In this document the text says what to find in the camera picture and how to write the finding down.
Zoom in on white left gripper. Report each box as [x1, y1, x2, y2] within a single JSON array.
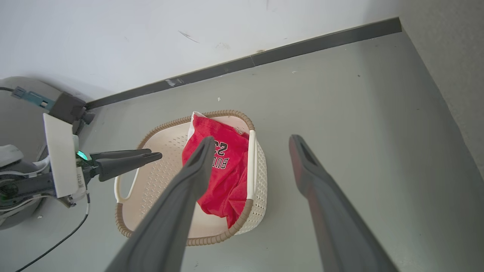
[[43, 113, 163, 208]]

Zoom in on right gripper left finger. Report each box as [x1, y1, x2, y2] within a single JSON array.
[[105, 136, 216, 272]]

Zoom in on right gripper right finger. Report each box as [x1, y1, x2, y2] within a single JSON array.
[[289, 134, 399, 272]]

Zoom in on red Bulls 23 jersey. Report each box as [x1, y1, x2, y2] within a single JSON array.
[[182, 111, 250, 229]]

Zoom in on cream plastic laundry basket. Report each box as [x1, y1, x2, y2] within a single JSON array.
[[114, 110, 268, 247]]

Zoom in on dark left wrist camera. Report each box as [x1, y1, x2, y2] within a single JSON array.
[[48, 92, 96, 135]]

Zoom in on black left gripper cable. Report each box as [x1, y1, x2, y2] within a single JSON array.
[[14, 192, 91, 272]]

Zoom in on teal plug camera cable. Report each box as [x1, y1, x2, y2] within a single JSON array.
[[0, 86, 56, 111]]

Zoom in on black wall baseboard strip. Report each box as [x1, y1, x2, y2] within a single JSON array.
[[85, 17, 402, 111]]

